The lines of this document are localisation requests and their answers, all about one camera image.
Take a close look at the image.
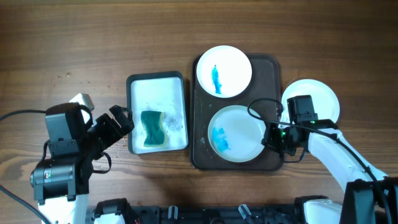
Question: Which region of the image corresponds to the pale grey plate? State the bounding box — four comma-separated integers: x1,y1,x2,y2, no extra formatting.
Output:
208,105,266,163

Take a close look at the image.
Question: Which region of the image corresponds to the black tray with white water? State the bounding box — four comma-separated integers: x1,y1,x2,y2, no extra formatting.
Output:
126,71,188,154

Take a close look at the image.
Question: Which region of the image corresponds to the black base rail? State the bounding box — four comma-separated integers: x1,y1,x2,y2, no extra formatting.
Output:
131,204,299,224

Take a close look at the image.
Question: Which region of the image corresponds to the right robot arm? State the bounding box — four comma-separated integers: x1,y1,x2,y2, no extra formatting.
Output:
261,95,397,223

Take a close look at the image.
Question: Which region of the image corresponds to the dark brown serving tray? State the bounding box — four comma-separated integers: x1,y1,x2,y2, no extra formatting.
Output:
189,54,283,172

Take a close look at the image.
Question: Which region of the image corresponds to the white plate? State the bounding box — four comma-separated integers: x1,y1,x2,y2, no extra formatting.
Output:
194,45,252,98
280,79,340,123

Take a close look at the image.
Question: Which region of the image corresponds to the green and yellow sponge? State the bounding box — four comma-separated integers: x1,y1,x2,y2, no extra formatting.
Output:
141,111,167,147

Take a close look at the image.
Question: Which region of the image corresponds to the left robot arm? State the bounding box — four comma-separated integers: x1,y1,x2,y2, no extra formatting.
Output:
30,103,134,223

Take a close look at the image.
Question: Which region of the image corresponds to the right black cable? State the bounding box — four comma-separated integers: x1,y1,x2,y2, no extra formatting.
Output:
247,98,392,224

